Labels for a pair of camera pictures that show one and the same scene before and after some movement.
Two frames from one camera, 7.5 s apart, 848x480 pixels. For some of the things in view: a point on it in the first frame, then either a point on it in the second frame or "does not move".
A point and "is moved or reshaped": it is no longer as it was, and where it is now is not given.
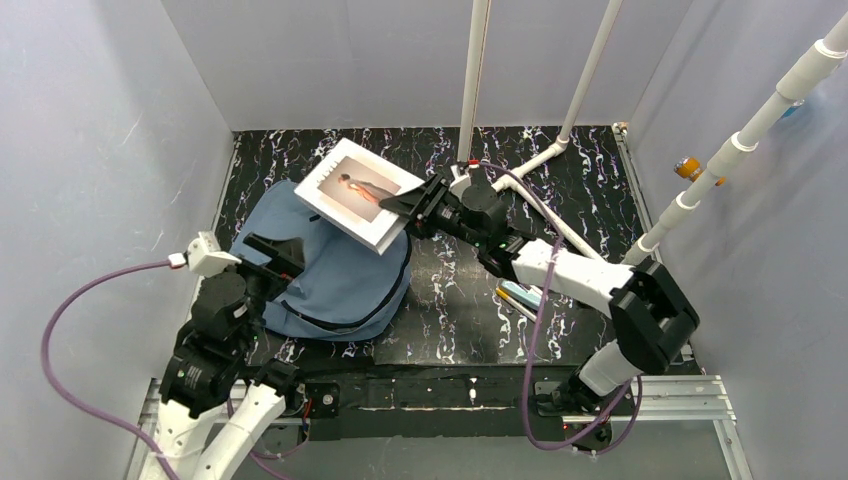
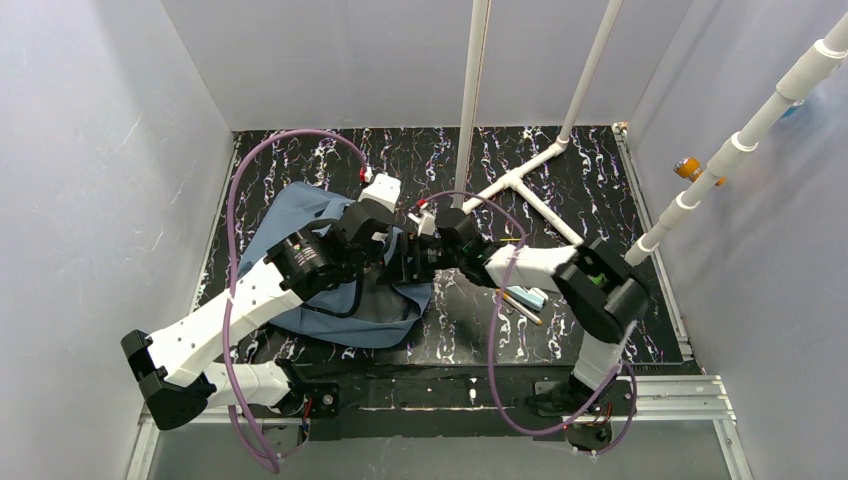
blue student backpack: (343, 291) is moved or reshaped
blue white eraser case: (528, 294) does not move
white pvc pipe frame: (511, 182) does not move
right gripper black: (428, 201) to (416, 260)
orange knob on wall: (688, 167) does not move
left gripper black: (266, 266) to (387, 266)
